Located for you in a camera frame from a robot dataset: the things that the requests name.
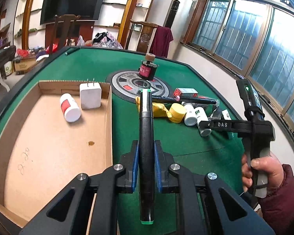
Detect wooden chair with maroon cloth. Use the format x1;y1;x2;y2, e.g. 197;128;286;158
125;20;174;58

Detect yellow round jar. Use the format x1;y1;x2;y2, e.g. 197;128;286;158
169;103;186;124

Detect black pen pink tip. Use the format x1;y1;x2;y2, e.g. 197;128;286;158
152;96;219;105

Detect black marker green caps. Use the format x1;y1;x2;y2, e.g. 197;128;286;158
139;89;155;225

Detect white standing air conditioner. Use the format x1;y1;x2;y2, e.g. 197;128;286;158
163;0;193;31

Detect white bottle red label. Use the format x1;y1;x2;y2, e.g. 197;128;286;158
60;93;81;123

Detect brown cardboard box tray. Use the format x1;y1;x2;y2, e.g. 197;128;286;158
0;81;113;228

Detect yellow foil packet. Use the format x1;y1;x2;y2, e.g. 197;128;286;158
135;96;172;118

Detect red white small carton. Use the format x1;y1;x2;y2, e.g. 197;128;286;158
173;88;198;98

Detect person's right hand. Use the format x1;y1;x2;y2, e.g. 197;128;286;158
241;152;284;192

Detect maroon jacket sleeve forearm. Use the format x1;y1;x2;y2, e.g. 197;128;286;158
259;165;294;234

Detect black wall television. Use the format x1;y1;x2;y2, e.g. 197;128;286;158
40;0;103;24

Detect round grey control panel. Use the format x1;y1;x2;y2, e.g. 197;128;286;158
105;70;173;103

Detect black jar cork stopper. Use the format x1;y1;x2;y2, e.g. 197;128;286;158
139;53;158;81

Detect dark wooden chair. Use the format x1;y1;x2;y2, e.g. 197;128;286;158
49;14;81;55

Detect green mahjong table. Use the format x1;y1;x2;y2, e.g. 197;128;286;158
0;46;263;235

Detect white USB wall charger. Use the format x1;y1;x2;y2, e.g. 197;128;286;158
80;82;102;110

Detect white bottle green label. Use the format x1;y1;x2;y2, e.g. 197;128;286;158
183;103;197;127

